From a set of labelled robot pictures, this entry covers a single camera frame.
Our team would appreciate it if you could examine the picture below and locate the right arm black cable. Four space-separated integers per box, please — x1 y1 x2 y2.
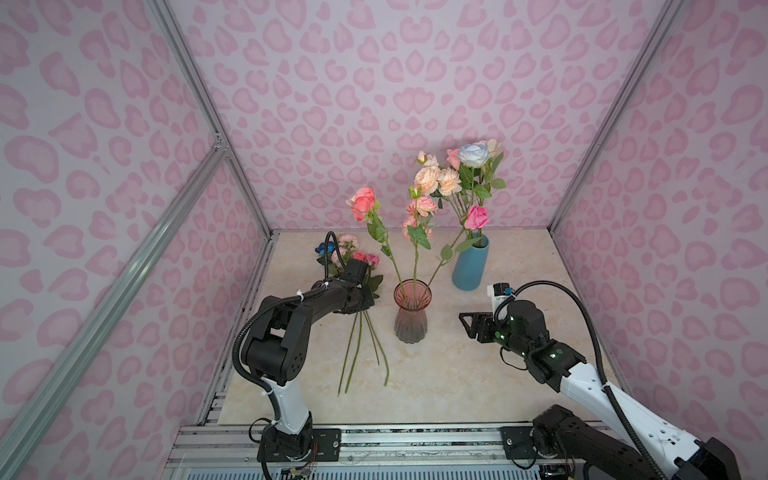
494 280 667 480

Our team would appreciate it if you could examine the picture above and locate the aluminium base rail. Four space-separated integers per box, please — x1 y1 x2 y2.
161 423 606 479

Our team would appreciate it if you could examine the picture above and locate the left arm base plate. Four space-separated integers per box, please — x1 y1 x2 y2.
257 426 341 463

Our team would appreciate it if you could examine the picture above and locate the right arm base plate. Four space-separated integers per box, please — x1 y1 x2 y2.
499 425 538 464

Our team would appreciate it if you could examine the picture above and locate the teal ceramic vase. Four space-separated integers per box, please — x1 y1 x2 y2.
452 235 490 291

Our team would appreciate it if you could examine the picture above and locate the aluminium frame diagonal strut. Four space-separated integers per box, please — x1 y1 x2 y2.
1 144 227 479

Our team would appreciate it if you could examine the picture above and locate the salmon pink rose stem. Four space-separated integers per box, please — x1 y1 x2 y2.
346 186 404 289

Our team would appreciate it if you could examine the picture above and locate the magenta rose stem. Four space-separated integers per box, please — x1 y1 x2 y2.
428 205 489 291

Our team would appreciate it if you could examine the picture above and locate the pale blue rose stem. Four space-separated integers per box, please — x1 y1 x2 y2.
459 143 489 241

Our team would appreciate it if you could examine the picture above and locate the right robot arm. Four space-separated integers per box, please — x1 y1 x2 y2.
459 298 741 479

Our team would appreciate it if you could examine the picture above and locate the blue rose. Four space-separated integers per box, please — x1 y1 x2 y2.
315 241 336 256

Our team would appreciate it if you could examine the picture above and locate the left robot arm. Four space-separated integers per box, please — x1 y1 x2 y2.
231 259 374 435

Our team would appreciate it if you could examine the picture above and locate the coral rose spray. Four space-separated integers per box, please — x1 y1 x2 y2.
402 186 438 306

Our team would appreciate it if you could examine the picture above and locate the red glass vase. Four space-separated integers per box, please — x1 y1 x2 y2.
393 279 432 344

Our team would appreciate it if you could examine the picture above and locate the peach rose spray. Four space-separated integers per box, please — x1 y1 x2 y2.
412 151 462 232

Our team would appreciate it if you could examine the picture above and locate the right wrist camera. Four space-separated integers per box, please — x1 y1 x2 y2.
487 282 516 313

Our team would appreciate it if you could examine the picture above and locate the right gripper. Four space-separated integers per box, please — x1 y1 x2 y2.
456 312 531 358

